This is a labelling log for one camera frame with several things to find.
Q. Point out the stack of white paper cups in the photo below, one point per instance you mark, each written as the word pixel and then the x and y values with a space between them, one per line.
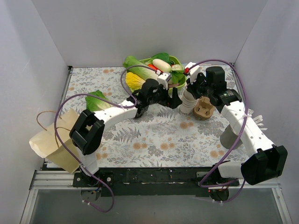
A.
pixel 188 103

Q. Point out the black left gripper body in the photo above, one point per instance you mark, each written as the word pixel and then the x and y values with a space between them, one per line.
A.
pixel 168 99

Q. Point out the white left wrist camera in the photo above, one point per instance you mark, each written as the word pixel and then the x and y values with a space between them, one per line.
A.
pixel 163 79

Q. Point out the white radish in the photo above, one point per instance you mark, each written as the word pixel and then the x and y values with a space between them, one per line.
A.
pixel 161 65

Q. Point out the orange carrot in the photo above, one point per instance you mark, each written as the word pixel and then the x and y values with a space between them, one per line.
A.
pixel 154 67

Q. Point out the aluminium frame rail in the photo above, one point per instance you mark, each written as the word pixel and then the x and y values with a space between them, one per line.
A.
pixel 47 180

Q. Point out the green plastic tray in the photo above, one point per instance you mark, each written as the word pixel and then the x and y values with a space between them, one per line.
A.
pixel 170 86

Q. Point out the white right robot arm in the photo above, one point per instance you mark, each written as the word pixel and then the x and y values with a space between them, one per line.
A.
pixel 266 160

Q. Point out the small green lettuce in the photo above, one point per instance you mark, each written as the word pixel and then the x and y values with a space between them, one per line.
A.
pixel 94 104

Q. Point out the grey cylindrical holder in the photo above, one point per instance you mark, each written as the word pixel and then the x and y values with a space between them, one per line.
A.
pixel 228 137

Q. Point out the brown paper takeout bag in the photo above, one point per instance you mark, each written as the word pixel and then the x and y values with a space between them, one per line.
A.
pixel 45 145

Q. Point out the green bok choy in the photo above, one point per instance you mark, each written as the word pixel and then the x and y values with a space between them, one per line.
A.
pixel 176 67

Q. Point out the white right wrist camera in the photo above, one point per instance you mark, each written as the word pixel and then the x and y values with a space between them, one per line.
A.
pixel 193 71

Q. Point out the brown pulp cup carrier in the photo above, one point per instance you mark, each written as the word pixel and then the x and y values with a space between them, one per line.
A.
pixel 203 109

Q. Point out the floral table mat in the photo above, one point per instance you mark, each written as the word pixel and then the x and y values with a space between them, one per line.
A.
pixel 162 137

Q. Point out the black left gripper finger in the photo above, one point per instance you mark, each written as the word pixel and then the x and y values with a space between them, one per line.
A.
pixel 141 109
pixel 174 101

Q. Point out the green napa cabbage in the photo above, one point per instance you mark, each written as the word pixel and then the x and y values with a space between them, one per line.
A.
pixel 139 68

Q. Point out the black base bar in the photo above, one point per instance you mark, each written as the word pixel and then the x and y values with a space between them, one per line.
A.
pixel 145 181

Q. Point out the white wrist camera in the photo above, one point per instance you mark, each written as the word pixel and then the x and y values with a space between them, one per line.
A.
pixel 163 79
pixel 193 71

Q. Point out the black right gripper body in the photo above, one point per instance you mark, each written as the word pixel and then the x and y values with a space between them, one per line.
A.
pixel 193 88

